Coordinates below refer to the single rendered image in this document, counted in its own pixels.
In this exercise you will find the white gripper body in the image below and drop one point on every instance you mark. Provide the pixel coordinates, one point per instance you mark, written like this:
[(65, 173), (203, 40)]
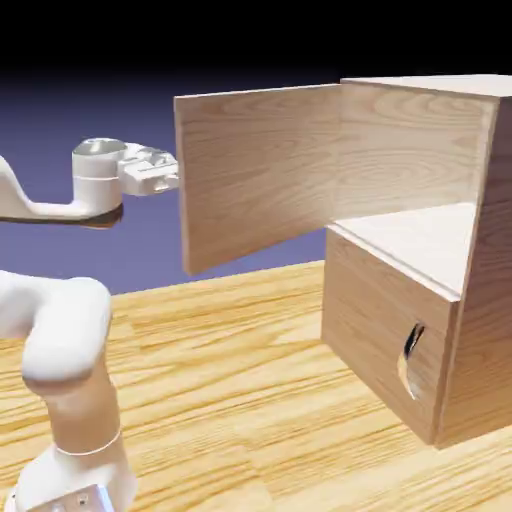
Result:
[(146, 180)]

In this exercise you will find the light wood cabinet door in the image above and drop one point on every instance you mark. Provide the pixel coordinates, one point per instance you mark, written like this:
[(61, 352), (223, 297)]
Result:
[(256, 172)]

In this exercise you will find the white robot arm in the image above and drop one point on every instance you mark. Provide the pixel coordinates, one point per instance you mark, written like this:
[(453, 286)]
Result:
[(64, 328)]

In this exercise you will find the light wood cabinet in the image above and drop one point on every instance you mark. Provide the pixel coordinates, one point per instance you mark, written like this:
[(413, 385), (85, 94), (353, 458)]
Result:
[(480, 320)]

